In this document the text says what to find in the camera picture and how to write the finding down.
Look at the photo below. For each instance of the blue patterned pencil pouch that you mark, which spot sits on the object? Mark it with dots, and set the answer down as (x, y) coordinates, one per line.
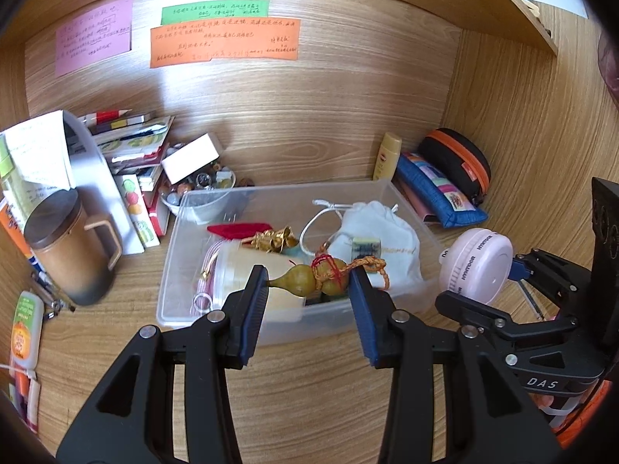
(445, 200)

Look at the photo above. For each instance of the stack of booklets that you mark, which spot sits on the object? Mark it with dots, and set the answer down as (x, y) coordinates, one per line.
(133, 142)

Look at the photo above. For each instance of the orange white tube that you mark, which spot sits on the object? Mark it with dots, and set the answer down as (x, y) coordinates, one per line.
(26, 331)

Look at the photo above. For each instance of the white cloth drawstring bag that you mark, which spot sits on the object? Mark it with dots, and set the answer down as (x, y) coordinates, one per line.
(401, 246)

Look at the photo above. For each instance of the metal keys and clips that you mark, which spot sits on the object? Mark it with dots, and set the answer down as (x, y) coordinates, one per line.
(51, 296)

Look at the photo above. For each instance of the light blue eraser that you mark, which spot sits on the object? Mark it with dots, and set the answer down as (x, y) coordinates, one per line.
(298, 254)

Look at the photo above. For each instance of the fruit print narrow box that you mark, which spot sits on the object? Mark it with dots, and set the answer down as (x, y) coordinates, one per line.
(129, 187)

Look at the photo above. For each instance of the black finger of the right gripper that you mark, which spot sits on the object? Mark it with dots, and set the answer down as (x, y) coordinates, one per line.
(499, 323)
(559, 280)

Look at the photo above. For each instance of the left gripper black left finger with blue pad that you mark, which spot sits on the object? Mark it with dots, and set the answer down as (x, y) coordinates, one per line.
(127, 418)

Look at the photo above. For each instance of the brown ceramic mug with lid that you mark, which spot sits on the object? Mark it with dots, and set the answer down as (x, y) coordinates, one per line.
(78, 251)

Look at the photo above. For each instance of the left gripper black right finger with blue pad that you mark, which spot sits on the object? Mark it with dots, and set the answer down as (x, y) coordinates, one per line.
(489, 416)

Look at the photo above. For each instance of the pink sticky note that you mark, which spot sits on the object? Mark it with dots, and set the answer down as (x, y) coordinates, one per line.
(94, 36)

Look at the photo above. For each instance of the clear plastic storage bin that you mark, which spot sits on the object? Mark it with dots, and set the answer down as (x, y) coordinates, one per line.
(203, 267)

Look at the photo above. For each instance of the gourd charm with red cord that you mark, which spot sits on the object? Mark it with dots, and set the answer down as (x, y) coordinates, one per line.
(327, 275)

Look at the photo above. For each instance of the red velvet drawstring pouch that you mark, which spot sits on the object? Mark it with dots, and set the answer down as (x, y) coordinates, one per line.
(238, 230)

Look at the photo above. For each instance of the red white tube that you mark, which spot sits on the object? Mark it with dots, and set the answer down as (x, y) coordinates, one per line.
(26, 397)

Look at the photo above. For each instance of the small white cardboard box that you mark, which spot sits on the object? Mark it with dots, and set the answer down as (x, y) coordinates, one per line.
(191, 157)

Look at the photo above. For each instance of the green glass bottle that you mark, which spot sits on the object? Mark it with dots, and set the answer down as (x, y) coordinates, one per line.
(362, 247)

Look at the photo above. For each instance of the white bowl of trinkets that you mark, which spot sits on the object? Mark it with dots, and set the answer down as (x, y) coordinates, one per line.
(202, 196)

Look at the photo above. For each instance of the green sticky note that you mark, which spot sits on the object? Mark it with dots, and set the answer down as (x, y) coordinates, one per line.
(214, 9)

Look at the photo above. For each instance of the yellow small lotion bottle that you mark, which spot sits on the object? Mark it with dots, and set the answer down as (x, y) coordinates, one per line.
(388, 157)

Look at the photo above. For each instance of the white paper box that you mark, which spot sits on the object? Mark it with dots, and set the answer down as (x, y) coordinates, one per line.
(56, 151)

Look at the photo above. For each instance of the black orange zip case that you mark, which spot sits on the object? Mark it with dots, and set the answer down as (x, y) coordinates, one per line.
(459, 160)

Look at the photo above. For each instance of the orange box at left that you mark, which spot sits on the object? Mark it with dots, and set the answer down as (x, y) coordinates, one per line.
(11, 226)

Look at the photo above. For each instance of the translucent lidded plastic cup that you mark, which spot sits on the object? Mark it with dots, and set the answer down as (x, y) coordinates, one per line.
(232, 270)

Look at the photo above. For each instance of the orange sticky note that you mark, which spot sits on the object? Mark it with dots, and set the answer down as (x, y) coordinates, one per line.
(225, 38)

